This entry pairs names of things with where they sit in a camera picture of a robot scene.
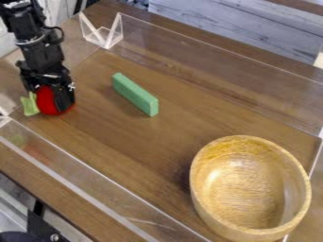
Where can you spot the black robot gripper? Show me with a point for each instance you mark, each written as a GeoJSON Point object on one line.
{"type": "Point", "coordinates": [42, 69]}

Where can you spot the red plush tomato toy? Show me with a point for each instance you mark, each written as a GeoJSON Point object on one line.
{"type": "Point", "coordinates": [41, 102]}

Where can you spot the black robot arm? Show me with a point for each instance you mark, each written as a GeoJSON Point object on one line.
{"type": "Point", "coordinates": [25, 20]}

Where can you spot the green rectangular block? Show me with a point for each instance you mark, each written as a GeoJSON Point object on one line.
{"type": "Point", "coordinates": [145, 101]}

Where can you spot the black clamp under table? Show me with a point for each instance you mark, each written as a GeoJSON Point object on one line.
{"type": "Point", "coordinates": [40, 228]}

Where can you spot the wooden bowl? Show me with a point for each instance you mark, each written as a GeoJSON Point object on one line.
{"type": "Point", "coordinates": [250, 189]}

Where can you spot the clear acrylic tray enclosure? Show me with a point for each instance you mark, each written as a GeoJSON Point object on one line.
{"type": "Point", "coordinates": [110, 167]}

